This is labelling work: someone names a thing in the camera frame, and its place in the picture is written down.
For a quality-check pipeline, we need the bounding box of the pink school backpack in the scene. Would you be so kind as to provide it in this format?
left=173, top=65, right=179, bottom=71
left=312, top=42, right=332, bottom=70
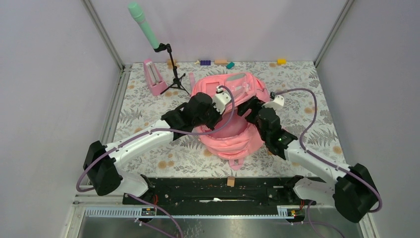
left=192, top=72, right=270, bottom=171

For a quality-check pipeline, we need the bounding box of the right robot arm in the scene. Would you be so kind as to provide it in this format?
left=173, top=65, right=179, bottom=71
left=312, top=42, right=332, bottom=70
left=238, top=96, right=382, bottom=223

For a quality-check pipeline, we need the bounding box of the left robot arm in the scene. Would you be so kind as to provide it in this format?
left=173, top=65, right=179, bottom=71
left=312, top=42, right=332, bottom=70
left=82, top=90, right=232, bottom=204

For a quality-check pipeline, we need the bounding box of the teal toy block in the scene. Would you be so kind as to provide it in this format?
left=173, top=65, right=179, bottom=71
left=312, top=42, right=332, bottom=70
left=226, top=62, right=235, bottom=69

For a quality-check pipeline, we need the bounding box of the black microphone tripod stand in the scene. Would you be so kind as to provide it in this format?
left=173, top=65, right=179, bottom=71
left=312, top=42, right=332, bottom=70
left=154, top=43, right=189, bottom=95

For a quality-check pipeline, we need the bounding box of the yellow toy block rear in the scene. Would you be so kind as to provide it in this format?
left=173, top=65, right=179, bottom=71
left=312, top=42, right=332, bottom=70
left=276, top=59, right=287, bottom=65

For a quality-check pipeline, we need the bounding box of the purple toy block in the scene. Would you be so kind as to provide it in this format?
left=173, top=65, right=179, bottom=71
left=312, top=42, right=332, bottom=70
left=200, top=60, right=211, bottom=66

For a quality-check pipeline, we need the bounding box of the long tan wooden block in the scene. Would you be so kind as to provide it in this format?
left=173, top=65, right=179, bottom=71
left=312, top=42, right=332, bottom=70
left=214, top=59, right=228, bottom=65

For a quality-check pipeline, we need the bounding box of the wooden block on base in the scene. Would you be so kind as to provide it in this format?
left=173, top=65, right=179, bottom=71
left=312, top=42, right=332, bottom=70
left=226, top=176, right=235, bottom=187

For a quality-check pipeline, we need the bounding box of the pink metronome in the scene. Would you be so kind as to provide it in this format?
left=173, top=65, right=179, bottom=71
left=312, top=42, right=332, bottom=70
left=143, top=59, right=167, bottom=96

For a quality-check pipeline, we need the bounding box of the tan wooden block rear left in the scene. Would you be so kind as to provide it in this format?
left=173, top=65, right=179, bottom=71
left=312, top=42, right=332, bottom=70
left=167, top=59, right=177, bottom=66

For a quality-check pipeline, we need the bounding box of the mint green microphone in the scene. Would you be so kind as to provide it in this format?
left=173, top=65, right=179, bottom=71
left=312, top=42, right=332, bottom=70
left=128, top=2, right=160, bottom=51

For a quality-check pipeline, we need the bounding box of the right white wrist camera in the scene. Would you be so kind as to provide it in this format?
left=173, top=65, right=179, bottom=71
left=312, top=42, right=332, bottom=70
left=263, top=92, right=285, bottom=110

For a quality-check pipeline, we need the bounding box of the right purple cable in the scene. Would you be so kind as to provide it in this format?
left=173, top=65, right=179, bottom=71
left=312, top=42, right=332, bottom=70
left=270, top=87, right=383, bottom=214

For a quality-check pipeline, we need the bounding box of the purple cable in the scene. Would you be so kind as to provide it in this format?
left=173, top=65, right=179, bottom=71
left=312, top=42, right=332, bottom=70
left=75, top=85, right=236, bottom=193
left=270, top=87, right=383, bottom=214

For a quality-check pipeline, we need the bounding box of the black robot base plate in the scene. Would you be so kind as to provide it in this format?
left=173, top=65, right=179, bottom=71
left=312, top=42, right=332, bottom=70
left=140, top=177, right=309, bottom=214

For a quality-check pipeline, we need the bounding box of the grey slotted cable duct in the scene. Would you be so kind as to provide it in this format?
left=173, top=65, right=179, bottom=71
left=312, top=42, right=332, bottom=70
left=84, top=206, right=305, bottom=219

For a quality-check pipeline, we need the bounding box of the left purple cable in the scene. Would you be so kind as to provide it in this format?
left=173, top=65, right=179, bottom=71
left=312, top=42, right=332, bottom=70
left=75, top=85, right=236, bottom=193

